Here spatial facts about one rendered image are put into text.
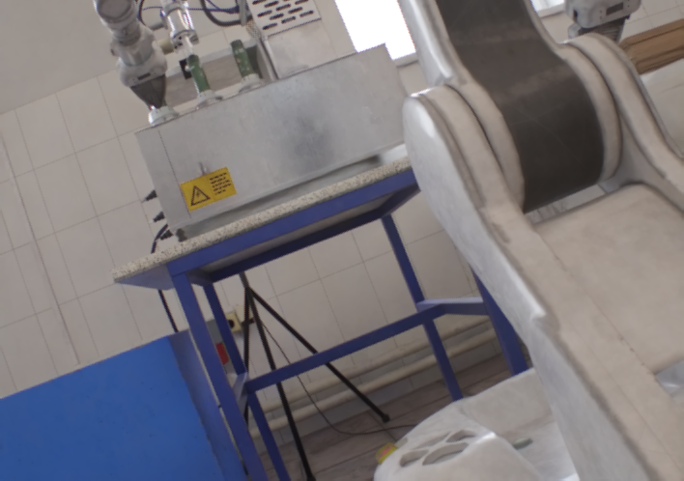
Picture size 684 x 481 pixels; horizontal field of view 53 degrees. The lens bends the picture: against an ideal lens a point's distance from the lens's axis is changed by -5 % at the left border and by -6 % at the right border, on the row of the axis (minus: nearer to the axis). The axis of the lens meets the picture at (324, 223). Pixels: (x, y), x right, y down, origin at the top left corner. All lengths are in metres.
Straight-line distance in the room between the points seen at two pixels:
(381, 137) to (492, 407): 0.74
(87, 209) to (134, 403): 1.72
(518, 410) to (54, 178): 2.64
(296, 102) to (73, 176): 1.88
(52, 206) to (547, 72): 2.80
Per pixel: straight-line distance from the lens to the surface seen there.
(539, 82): 0.72
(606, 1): 0.97
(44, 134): 3.40
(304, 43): 1.85
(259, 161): 1.55
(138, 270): 1.39
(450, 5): 0.76
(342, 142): 1.56
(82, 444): 1.72
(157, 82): 1.60
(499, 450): 0.78
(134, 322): 3.21
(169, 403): 1.67
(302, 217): 1.38
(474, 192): 0.66
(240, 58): 1.76
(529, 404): 1.03
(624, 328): 0.60
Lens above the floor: 0.58
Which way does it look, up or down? 4 degrees up
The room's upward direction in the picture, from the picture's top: 22 degrees counter-clockwise
